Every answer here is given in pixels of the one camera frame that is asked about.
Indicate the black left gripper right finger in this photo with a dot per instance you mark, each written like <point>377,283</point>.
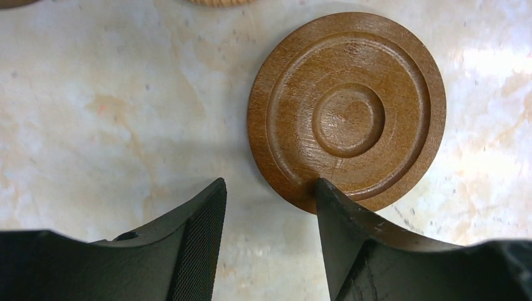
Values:
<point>367,257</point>

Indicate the dark brown coaster near tripod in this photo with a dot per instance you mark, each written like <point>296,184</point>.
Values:
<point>12,4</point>

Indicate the dark brown wooden coaster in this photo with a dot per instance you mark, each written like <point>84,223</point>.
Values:
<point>354,98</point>

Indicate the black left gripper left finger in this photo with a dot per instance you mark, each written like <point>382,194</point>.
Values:
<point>173,257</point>

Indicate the light tan wooden coaster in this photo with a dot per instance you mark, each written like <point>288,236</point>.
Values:
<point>221,3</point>

